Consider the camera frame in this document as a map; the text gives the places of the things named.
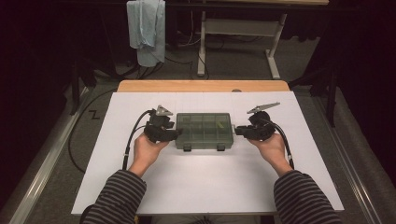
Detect wooden table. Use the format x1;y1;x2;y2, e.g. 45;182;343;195
116;79;291;93

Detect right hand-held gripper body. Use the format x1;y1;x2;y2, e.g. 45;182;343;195
247;102;281;141

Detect person's left hand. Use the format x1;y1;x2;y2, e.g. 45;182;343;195
128;133;169;178

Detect metal floor rail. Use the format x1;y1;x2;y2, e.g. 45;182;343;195
311;92;383;224
8;87;91;224

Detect white frame desk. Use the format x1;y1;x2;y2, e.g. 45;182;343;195
196;0;330;80

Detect black floor cable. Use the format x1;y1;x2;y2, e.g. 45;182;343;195
67;88;119;175
92;60;166;81

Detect grey translucent plastic compartment box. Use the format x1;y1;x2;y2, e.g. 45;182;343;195
175;112;235;152

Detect white table cover sheet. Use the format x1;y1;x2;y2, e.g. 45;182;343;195
70;91;345;217

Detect person's right hand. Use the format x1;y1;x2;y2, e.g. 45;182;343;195
248;133;293;178

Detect left hand-held gripper black cable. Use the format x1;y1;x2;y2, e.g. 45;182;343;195
121;108;155;172

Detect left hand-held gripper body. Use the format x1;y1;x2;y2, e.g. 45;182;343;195
143;105;175;144

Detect black stand legs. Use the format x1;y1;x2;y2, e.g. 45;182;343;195
288;66;341;128
68;57;98;117

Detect right hand-held gripper black cable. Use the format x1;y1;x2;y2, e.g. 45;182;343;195
262;118;295;171

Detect light blue hanging cloth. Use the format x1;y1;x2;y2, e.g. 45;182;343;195
125;0;166;68

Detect hand-held gripper black cable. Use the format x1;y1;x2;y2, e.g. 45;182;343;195
121;108;155;172
262;118;295;171

